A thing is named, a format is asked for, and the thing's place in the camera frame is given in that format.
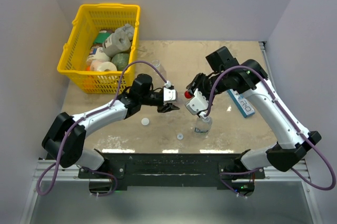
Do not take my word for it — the red bottle cap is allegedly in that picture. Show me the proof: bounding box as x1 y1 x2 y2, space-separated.
184 91 193 99

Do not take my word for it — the clear white bottle cap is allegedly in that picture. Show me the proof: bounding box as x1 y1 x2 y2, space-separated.
176 134 184 140

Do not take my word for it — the clear labelled bottle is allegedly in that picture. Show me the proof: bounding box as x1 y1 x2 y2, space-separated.
194 117 212 137

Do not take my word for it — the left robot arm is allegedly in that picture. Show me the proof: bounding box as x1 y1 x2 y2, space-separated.
42 74 178 178

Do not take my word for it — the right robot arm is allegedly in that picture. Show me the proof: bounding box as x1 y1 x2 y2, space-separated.
185 46 322 178

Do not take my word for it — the clear bottle lying near basket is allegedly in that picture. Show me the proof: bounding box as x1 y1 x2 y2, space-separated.
151 59 167 84

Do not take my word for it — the blue white toothpaste box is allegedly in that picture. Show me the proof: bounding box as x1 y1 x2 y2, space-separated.
227 89 255 118

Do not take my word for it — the green round fruit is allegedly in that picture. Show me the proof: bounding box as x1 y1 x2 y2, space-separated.
111 53 130 71

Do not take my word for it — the white tape roll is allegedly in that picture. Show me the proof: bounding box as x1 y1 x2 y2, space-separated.
90 60 117 72

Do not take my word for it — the grey paper roll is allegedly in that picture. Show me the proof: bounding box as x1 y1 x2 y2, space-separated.
102 24 135 57

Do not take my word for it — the cream labelled container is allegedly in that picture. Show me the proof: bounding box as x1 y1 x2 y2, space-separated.
86 46 111 64

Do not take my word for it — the green box in basket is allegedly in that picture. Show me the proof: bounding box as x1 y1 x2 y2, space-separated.
93 30 112 44

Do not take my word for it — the yellow plastic basket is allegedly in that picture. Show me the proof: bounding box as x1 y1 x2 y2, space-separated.
57 3 141 94

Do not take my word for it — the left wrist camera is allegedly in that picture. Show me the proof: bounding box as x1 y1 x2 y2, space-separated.
163 86 177 103

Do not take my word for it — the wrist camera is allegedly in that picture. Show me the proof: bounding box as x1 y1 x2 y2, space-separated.
185 88 209 118
163 86 177 103

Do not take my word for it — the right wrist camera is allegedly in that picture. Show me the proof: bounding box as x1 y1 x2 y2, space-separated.
185 88 209 118

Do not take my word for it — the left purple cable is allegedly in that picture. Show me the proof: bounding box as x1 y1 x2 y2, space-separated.
36 60 172 196

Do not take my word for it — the purple cable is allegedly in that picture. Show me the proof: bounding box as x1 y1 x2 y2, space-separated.
36 60 172 196
202 66 337 190

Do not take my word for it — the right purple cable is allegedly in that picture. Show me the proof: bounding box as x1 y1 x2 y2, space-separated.
202 66 337 190

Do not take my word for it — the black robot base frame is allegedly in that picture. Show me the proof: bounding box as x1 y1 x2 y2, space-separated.
78 153 265 196

